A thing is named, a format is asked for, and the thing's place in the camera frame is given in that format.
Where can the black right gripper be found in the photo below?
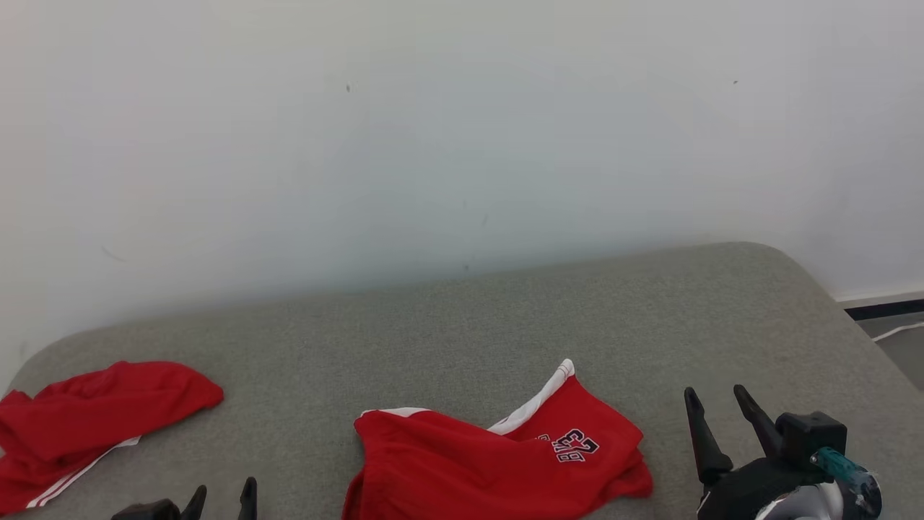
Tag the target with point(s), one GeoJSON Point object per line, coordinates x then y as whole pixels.
{"type": "Point", "coordinates": [751, 491]}

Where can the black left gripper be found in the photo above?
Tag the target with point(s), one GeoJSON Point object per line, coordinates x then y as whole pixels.
{"type": "Point", "coordinates": [148, 510]}

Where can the red basketball jersey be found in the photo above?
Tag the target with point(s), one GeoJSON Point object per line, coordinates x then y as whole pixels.
{"type": "Point", "coordinates": [108, 412]}

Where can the red basketball shorts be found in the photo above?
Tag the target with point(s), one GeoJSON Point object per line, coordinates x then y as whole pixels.
{"type": "Point", "coordinates": [447, 469]}

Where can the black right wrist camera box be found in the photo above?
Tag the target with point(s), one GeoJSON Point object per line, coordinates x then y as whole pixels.
{"type": "Point", "coordinates": [812, 437]}

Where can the teal right camera connector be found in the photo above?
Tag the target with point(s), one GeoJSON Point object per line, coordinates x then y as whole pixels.
{"type": "Point", "coordinates": [837, 464]}

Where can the black wall baseboard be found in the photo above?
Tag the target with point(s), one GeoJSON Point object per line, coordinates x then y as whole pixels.
{"type": "Point", "coordinates": [888, 309]}

